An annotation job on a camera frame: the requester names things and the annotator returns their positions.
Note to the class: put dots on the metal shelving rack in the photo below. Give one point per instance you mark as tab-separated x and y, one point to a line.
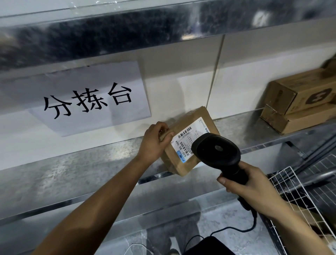
78	34

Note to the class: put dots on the person's left hand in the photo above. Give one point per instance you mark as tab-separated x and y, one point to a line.
152	144

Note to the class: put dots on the red white label cardboard box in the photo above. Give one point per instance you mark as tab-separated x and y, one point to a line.
309	218

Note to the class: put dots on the black barcode scanner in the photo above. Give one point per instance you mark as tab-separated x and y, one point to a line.
215	149

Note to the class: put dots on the person's left forearm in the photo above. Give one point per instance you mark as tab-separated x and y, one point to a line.
92	210

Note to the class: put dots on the person's right forearm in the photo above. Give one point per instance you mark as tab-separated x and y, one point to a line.
296	233

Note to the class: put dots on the person's black clothing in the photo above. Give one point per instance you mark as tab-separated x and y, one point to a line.
210	247

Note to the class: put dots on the cardboard parcel with black logo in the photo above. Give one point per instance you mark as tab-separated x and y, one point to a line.
288	92

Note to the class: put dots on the person's right hand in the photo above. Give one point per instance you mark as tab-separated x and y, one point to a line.
257	194

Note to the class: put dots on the big plain cardboard box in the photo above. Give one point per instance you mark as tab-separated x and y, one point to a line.
330	63

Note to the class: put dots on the white paper sign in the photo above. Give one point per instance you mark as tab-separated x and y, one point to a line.
92	120

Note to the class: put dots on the blue tag label cardboard box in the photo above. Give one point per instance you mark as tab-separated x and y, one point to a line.
194	118

